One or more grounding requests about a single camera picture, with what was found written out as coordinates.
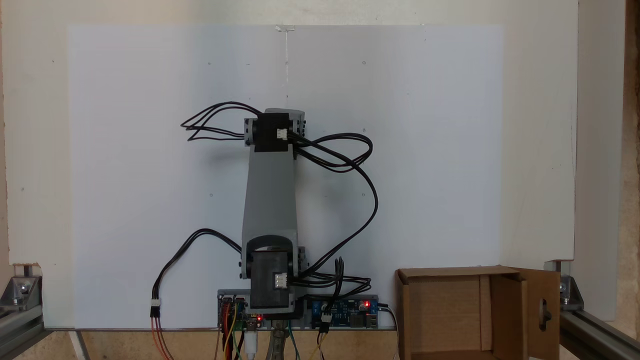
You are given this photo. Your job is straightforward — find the white paper sheet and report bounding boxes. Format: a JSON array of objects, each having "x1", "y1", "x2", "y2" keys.
[{"x1": 67, "y1": 24, "x2": 504, "y2": 331}]

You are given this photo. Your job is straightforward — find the blue circuit board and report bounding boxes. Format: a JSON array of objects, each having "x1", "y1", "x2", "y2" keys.
[{"x1": 309, "y1": 295, "x2": 380, "y2": 330}]

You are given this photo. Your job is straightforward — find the green circuit board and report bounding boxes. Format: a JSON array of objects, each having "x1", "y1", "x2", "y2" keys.
[{"x1": 217, "y1": 290, "x2": 266, "y2": 332}]

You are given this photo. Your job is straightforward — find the metal table clamp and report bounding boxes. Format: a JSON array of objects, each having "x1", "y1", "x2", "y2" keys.
[{"x1": 266, "y1": 320, "x2": 295, "y2": 360}]

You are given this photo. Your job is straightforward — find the brown cardboard box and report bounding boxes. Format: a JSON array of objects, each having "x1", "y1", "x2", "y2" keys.
[{"x1": 396, "y1": 265, "x2": 561, "y2": 360}]

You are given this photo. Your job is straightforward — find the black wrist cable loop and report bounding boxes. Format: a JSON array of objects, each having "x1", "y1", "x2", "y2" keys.
[{"x1": 180, "y1": 101, "x2": 264, "y2": 143}]

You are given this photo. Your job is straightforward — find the black motor cable bundle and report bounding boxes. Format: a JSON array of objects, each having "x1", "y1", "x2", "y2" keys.
[{"x1": 287, "y1": 132, "x2": 380, "y2": 301}]

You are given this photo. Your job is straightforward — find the black cable with white connector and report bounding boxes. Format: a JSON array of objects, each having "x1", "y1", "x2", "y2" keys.
[{"x1": 150, "y1": 228, "x2": 244, "y2": 319}]

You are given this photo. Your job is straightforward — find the black power cable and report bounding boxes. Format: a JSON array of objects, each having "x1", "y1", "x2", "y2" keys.
[{"x1": 377, "y1": 303, "x2": 400, "y2": 360}]

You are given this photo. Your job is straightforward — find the coloured jumper wires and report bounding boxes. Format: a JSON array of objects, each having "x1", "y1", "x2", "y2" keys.
[{"x1": 215, "y1": 299, "x2": 247, "y2": 360}]

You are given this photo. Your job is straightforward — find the white USB cable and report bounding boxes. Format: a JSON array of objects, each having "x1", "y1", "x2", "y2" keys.
[{"x1": 244, "y1": 320, "x2": 259, "y2": 360}]

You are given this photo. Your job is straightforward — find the red and orange wires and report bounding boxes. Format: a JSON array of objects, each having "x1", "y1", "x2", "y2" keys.
[{"x1": 151, "y1": 316, "x2": 174, "y2": 360}]

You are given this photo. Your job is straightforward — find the metal corner bracket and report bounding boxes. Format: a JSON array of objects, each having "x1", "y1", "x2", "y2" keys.
[
  {"x1": 544, "y1": 260, "x2": 585, "y2": 312},
  {"x1": 0, "y1": 264, "x2": 43, "y2": 308}
]

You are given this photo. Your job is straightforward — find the aluminium frame rail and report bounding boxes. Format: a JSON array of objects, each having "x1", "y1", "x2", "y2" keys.
[
  {"x1": 0, "y1": 302, "x2": 47, "y2": 360},
  {"x1": 559, "y1": 309, "x2": 640, "y2": 360}
]

